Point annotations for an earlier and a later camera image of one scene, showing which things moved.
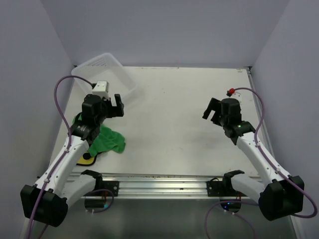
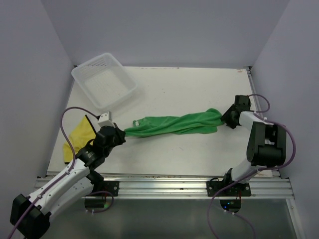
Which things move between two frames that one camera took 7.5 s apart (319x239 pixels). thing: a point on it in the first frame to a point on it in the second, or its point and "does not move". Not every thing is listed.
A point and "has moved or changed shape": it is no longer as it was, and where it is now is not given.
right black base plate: (221, 188) does not move
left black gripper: (114, 111) to (120, 135)
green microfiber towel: (106, 140) has moved or changed shape
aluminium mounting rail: (194, 186) does not move
